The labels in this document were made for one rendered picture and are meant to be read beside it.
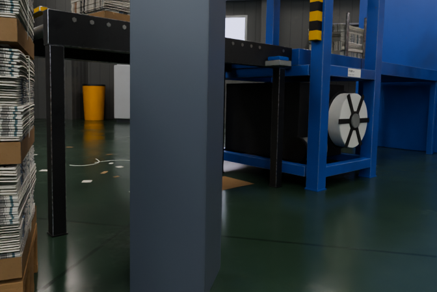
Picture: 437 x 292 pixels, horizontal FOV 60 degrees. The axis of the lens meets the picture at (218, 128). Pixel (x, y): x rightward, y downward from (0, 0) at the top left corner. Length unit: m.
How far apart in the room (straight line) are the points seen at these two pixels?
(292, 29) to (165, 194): 6.76
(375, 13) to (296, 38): 4.90
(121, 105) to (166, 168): 6.43
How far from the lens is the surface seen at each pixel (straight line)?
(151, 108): 0.95
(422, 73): 3.79
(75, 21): 1.49
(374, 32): 2.70
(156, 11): 0.97
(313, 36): 2.15
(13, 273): 0.89
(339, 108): 2.39
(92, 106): 7.93
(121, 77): 7.37
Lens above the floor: 0.51
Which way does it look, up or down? 5 degrees down
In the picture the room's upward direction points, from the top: 1 degrees clockwise
